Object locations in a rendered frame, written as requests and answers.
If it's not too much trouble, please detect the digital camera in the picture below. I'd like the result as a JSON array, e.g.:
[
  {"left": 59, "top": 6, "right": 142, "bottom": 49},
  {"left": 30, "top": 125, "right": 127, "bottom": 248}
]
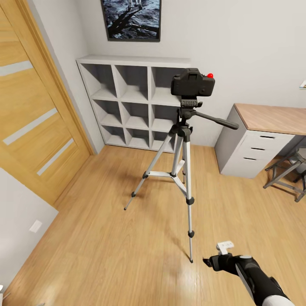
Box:
[{"left": 171, "top": 68, "right": 215, "bottom": 97}]

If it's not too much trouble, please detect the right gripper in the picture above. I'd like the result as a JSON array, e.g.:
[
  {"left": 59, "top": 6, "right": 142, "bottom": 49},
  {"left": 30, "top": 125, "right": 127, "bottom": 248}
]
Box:
[{"left": 203, "top": 253, "right": 232, "bottom": 273}]

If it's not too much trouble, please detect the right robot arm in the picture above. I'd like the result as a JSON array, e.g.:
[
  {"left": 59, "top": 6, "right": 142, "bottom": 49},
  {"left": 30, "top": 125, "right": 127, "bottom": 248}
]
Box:
[{"left": 203, "top": 241, "right": 295, "bottom": 306}]

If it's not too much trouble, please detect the camera tripod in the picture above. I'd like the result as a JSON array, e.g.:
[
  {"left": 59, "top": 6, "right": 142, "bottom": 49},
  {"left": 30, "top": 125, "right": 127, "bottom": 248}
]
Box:
[{"left": 124, "top": 96, "right": 239, "bottom": 263}]

